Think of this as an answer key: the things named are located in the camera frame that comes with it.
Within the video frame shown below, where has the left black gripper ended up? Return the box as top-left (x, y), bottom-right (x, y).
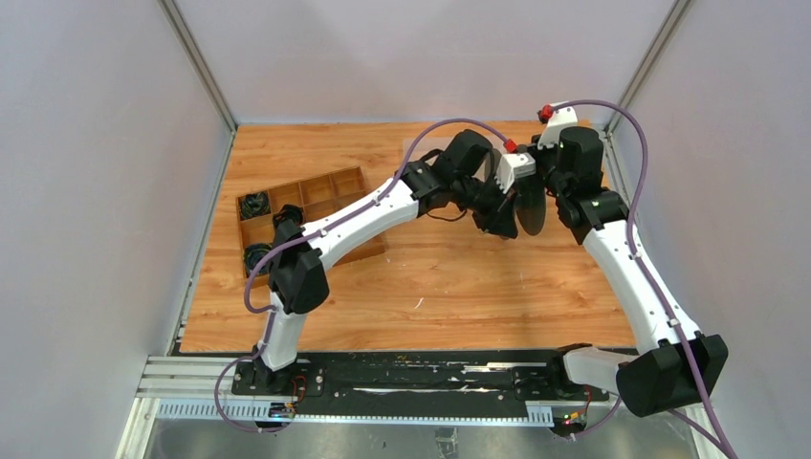
top-left (452, 173), bottom-right (520, 239)

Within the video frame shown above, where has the dark grey spool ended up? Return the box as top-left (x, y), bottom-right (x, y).
top-left (515, 176), bottom-right (546, 236)

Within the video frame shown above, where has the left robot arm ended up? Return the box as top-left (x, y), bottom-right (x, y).
top-left (255, 129), bottom-right (536, 395)

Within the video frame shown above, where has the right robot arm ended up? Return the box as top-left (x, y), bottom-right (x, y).
top-left (528, 125), bottom-right (729, 417)

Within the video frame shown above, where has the wooden compartment tray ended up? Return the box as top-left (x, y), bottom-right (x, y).
top-left (235, 166), bottom-right (369, 277)

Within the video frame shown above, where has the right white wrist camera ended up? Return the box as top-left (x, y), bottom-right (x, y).
top-left (536, 104), bottom-right (579, 149)

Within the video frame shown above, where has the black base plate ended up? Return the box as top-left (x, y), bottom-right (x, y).
top-left (223, 349), bottom-right (609, 419)

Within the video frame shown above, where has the dark multicolour wire coil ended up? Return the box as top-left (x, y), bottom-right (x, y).
top-left (239, 190), bottom-right (273, 221)

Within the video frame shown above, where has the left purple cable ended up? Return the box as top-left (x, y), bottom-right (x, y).
top-left (213, 118), bottom-right (517, 435)

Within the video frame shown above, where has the aluminium frame rail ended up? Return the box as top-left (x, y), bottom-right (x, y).
top-left (117, 354), bottom-right (727, 459)

